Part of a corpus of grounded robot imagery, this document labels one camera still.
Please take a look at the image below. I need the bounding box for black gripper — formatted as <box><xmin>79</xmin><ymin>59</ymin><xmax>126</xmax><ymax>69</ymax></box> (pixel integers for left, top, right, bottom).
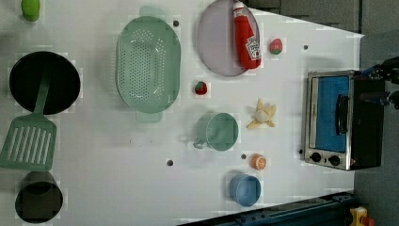
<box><xmin>360</xmin><ymin>56</ymin><xmax>399</xmax><ymax>109</ymax></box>

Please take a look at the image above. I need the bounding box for peeled plush banana toy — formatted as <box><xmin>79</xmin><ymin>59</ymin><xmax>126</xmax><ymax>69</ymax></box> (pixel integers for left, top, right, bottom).
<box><xmin>247</xmin><ymin>99</ymin><xmax>277</xmax><ymax>129</ymax></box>

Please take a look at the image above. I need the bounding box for silver black toaster oven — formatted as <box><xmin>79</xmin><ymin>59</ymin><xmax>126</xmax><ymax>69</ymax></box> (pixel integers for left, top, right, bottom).
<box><xmin>304</xmin><ymin>71</ymin><xmax>385</xmax><ymax>170</ymax></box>

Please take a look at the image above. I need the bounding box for pale strawberry toy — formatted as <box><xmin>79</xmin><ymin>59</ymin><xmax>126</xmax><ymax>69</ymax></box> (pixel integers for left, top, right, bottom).
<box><xmin>269</xmin><ymin>39</ymin><xmax>283</xmax><ymax>55</ymax></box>

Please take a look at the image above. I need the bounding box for red ketchup bottle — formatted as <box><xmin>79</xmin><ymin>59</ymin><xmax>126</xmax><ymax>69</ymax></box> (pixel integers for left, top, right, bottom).
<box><xmin>232</xmin><ymin>1</ymin><xmax>262</xmax><ymax>70</ymax></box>

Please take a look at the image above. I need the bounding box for orange slice toy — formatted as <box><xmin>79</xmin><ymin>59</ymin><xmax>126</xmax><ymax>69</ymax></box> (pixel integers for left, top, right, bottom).
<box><xmin>250</xmin><ymin>153</ymin><xmax>267</xmax><ymax>170</ymax></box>

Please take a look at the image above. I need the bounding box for lilac round plate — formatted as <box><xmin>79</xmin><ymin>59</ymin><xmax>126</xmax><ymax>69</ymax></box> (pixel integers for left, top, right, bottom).
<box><xmin>197</xmin><ymin>0</ymin><xmax>260</xmax><ymax>76</ymax></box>

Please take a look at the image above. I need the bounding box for green mug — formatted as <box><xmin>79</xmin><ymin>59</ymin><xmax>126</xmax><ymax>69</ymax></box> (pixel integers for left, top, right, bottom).
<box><xmin>193</xmin><ymin>113</ymin><xmax>239</xmax><ymax>152</ymax></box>

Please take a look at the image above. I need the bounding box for blue cup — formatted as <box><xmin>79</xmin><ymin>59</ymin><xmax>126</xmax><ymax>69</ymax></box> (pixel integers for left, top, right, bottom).
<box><xmin>229</xmin><ymin>173</ymin><xmax>262</xmax><ymax>207</ymax></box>

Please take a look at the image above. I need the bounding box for dark red strawberry toy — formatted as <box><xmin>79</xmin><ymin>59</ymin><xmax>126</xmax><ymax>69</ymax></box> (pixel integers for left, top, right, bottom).
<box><xmin>195</xmin><ymin>81</ymin><xmax>208</xmax><ymax>95</ymax></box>

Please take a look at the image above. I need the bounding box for green plastic colander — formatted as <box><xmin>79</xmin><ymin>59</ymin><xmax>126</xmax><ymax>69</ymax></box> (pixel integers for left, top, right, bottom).
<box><xmin>116</xmin><ymin>6</ymin><xmax>182</xmax><ymax>123</ymax></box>

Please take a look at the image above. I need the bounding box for black round pan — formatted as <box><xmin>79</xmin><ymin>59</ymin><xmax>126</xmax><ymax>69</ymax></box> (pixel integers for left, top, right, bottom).
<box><xmin>8</xmin><ymin>51</ymin><xmax>81</xmax><ymax>115</ymax></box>

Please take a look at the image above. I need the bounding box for lime green object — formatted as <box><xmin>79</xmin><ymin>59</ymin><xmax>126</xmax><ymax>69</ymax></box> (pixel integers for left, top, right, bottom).
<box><xmin>21</xmin><ymin>0</ymin><xmax>40</xmax><ymax>22</ymax></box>

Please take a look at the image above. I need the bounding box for green slotted spatula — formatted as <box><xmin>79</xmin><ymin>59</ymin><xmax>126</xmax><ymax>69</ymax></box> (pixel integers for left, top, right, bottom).
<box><xmin>1</xmin><ymin>70</ymin><xmax>56</xmax><ymax>171</ymax></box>

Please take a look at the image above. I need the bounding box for black cup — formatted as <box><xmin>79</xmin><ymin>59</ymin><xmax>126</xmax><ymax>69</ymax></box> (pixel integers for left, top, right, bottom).
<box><xmin>15</xmin><ymin>171</ymin><xmax>64</xmax><ymax>224</ymax></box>

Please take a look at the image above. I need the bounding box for blue metal frame rail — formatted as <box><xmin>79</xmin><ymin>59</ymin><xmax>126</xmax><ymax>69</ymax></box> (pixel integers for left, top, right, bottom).
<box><xmin>179</xmin><ymin>192</ymin><xmax>359</xmax><ymax>226</ymax></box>

